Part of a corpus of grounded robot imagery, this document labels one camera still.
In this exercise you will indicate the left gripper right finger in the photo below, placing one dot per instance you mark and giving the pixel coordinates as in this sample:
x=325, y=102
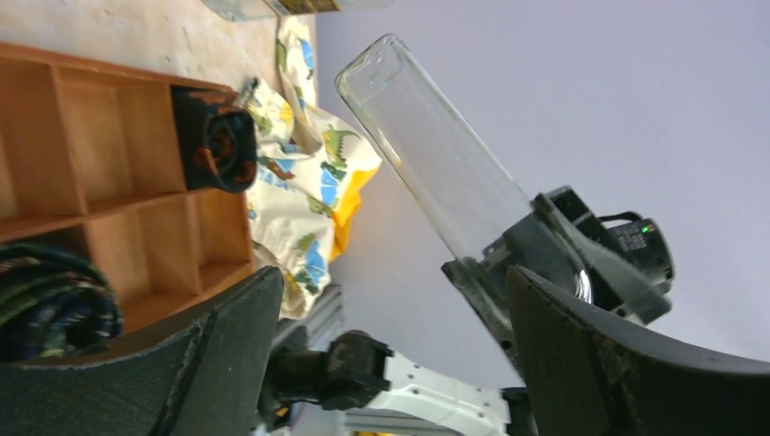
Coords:
x=590, y=372

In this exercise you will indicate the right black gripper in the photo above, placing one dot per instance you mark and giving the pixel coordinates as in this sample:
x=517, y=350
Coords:
x=619, y=262

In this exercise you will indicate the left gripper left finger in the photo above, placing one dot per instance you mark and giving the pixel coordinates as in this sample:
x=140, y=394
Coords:
x=198, y=372

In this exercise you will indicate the clear glass bottle back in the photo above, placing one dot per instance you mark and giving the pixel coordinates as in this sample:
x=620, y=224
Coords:
x=468, y=196

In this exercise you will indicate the wooden compartment tray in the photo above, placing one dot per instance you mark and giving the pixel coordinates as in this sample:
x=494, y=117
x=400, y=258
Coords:
x=90, y=163

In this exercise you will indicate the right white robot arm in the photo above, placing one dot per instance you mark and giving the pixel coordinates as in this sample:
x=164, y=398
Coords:
x=359, y=372

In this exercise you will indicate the clear bottle black cap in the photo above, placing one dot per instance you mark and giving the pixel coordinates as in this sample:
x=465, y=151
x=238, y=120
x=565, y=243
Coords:
x=248, y=10

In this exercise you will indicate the yellow cloth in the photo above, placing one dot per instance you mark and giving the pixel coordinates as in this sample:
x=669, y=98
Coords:
x=343, y=214

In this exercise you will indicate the rolled tie orange pattern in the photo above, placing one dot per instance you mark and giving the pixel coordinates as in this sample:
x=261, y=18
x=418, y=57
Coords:
x=217, y=139

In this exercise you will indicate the dinosaur print white cloth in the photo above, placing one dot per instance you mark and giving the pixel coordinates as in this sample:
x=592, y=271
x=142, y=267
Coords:
x=306, y=158

